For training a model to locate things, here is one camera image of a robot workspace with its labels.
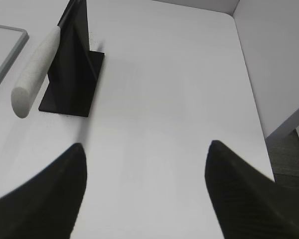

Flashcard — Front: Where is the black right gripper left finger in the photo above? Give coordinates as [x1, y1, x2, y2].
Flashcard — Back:
[0, 143, 87, 239]

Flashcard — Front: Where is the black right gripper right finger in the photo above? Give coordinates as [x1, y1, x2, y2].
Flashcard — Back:
[204, 140, 299, 239]

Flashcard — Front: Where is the knife with white handle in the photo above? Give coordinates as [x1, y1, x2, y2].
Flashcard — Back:
[10, 0, 83, 119]

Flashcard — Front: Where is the black knife stand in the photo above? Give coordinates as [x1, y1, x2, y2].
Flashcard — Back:
[38, 0, 105, 117]

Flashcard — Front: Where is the white grey-rimmed cutting board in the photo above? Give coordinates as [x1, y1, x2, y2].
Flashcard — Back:
[0, 25, 29, 84]

